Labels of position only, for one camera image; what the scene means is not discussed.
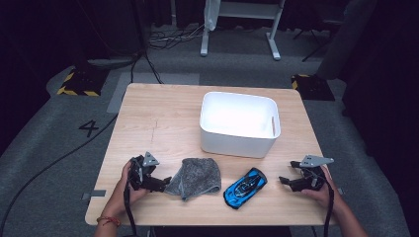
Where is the white plastic bin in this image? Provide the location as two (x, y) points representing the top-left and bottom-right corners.
(199, 91), (282, 159)

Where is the white metal stand frame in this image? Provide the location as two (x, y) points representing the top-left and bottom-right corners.
(200, 0), (287, 61)

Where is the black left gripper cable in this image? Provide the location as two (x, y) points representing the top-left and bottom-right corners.
(123, 181), (138, 237)

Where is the black yellow striped base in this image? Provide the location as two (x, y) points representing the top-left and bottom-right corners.
(291, 73), (336, 102)
(56, 67), (110, 98)

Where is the dark stand with grey base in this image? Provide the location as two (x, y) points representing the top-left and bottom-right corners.
(86, 0), (148, 71)

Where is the bundle of floor cables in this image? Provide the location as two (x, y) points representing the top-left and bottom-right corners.
(147, 23), (206, 51)

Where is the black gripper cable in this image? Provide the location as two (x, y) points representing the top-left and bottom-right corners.
(321, 173), (336, 237)
(123, 181), (138, 237)

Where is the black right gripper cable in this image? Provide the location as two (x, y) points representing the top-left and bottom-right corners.
(321, 173), (336, 237)

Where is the red string bracelet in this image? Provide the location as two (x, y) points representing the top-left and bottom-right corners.
(96, 215), (123, 228)

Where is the blue toy car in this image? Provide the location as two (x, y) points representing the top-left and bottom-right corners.
(222, 167), (269, 210)

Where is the person's right hand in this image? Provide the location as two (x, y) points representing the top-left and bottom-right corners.
(300, 165), (344, 209)

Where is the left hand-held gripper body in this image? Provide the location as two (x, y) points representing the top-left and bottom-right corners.
(127, 151), (161, 192)

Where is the black tripod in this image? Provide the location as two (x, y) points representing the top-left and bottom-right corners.
(293, 18), (341, 63)

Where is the grey fluffy cloth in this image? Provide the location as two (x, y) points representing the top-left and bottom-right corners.
(163, 157), (222, 202)

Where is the long black floor cable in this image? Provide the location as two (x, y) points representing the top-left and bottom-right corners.
(0, 113), (119, 233)

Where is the grey fabric cover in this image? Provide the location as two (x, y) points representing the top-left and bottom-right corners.
(315, 0), (378, 80)

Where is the person's left hand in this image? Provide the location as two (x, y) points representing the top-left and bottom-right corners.
(110, 160), (149, 212)

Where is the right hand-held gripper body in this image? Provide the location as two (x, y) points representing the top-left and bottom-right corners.
(297, 154), (335, 192)

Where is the grey tape strip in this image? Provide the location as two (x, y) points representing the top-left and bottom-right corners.
(81, 189), (107, 201)

